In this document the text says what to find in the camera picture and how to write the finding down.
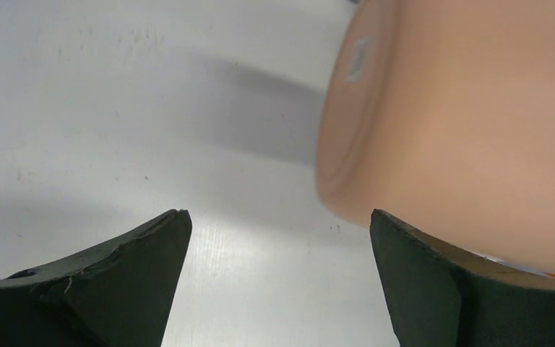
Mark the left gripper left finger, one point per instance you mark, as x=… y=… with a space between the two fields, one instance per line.
x=116 y=293

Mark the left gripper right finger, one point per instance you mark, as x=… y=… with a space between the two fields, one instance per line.
x=438 y=294

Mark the orange plastic bucket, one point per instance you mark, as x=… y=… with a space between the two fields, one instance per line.
x=442 y=113

